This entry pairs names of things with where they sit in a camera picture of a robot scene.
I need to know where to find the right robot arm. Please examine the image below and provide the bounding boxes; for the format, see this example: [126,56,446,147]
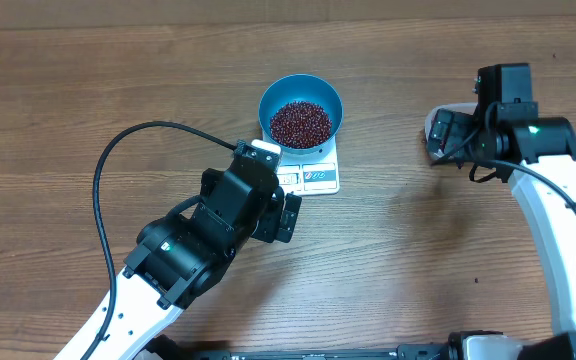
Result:
[425,63,576,359]

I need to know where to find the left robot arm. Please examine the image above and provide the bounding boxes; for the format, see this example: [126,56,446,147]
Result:
[57,141,301,359]

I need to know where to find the red beans in bowl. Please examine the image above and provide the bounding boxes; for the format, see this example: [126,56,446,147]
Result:
[270,101,332,149]

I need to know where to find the clear plastic container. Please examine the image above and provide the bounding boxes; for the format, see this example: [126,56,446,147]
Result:
[423,102,479,164]

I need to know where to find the blue bowl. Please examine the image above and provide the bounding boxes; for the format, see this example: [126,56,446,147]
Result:
[258,74,344,146]

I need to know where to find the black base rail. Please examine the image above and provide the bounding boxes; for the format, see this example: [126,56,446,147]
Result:
[137,329,537,360]

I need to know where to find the white kitchen scale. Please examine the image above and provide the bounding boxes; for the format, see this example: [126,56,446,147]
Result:
[277,137,340,196]

